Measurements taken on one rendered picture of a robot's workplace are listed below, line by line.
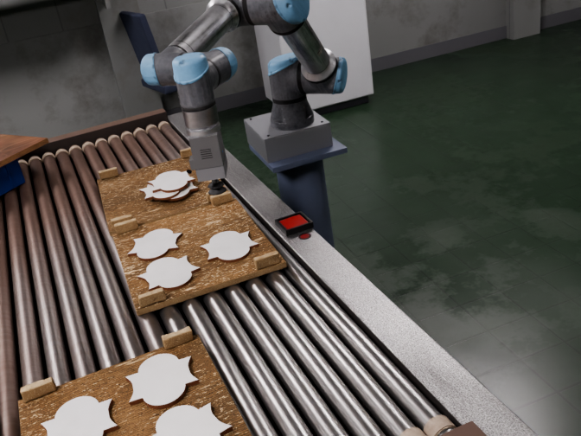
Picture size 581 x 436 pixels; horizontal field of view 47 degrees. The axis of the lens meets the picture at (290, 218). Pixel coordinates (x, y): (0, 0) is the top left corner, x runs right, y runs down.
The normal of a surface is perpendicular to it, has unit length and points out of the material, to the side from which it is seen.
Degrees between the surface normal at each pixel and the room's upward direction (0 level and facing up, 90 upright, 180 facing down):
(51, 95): 90
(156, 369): 0
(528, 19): 90
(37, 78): 90
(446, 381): 0
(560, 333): 0
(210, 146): 90
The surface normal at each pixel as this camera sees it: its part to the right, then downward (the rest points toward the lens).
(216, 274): -0.15, -0.88
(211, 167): 0.04, 0.46
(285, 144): 0.35, 0.39
